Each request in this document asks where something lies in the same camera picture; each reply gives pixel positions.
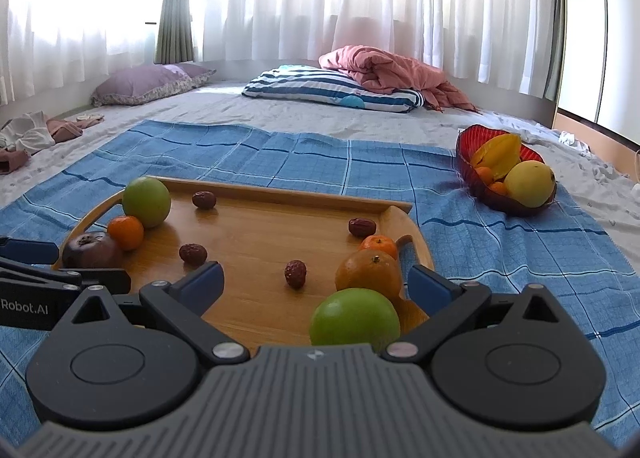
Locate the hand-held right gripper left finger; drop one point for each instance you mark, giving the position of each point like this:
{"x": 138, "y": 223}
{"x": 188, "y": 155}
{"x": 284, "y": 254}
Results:
{"x": 200, "y": 285}

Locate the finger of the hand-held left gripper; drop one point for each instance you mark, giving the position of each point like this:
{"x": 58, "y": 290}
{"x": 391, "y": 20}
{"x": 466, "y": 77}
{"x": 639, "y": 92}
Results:
{"x": 30, "y": 250}
{"x": 100, "y": 279}

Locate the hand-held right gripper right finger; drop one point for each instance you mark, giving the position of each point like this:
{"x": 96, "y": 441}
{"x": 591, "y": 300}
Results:
{"x": 431, "y": 288}

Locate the dark purple round fruit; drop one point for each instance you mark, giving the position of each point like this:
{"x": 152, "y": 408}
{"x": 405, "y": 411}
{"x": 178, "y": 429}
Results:
{"x": 92, "y": 253}

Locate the red jujube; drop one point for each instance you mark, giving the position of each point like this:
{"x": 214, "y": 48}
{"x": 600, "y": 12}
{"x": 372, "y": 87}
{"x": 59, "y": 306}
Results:
{"x": 362, "y": 227}
{"x": 295, "y": 274}
{"x": 204, "y": 200}
{"x": 193, "y": 254}

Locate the medium orange mandarin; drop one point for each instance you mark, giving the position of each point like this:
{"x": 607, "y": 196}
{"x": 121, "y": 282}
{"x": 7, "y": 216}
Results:
{"x": 125, "y": 233}

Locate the large orange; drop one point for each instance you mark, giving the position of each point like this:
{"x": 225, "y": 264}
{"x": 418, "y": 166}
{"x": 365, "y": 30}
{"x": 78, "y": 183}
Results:
{"x": 369, "y": 275}

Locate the small orange mandarin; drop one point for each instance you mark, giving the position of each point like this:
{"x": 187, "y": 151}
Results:
{"x": 379, "y": 245}

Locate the wooden tray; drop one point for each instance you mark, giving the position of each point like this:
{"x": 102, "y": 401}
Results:
{"x": 260, "y": 248}

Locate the small green apple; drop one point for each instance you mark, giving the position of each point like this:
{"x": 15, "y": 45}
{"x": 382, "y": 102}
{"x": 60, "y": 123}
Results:
{"x": 355, "y": 319}

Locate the large green apple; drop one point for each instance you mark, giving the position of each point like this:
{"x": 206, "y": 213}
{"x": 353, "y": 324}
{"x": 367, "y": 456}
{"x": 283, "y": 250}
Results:
{"x": 146, "y": 201}

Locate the blue checked blanket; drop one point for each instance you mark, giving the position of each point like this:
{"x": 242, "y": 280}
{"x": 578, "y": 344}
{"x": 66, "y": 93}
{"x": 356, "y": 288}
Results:
{"x": 500, "y": 263}

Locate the white garment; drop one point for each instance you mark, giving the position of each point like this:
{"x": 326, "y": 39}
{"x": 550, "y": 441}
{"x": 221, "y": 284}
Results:
{"x": 27, "y": 135}

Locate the tiny orange kumquat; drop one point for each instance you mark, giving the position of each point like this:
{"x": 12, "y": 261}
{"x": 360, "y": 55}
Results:
{"x": 484, "y": 173}
{"x": 498, "y": 188}

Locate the yellow-green mango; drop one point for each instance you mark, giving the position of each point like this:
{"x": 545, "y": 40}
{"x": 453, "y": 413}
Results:
{"x": 530, "y": 184}

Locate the red glass bowl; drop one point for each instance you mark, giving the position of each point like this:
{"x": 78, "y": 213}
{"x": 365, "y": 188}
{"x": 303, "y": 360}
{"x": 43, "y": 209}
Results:
{"x": 467, "y": 142}

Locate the yellow starfruit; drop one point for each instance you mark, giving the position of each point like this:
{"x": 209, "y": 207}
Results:
{"x": 500, "y": 153}

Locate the white bed sheet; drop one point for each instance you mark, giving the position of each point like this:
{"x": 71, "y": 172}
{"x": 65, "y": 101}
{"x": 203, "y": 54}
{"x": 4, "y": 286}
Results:
{"x": 225, "y": 107}

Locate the purple pillow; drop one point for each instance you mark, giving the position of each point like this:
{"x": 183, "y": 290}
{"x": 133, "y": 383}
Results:
{"x": 145, "y": 82}

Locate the small white cloth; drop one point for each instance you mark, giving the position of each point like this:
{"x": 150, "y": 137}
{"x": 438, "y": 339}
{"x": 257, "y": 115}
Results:
{"x": 571, "y": 138}

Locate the pink quilt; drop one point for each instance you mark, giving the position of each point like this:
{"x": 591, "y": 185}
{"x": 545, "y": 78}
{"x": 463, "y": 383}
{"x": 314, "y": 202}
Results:
{"x": 390, "y": 70}

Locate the blue striped pillow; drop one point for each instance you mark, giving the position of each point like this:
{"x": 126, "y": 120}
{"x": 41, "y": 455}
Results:
{"x": 320, "y": 85}

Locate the grey green curtain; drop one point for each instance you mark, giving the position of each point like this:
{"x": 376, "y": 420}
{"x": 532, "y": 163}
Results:
{"x": 174, "y": 2}
{"x": 559, "y": 12}

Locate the wooden bed frame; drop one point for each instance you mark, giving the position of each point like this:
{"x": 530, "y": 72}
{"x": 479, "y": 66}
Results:
{"x": 590, "y": 137}

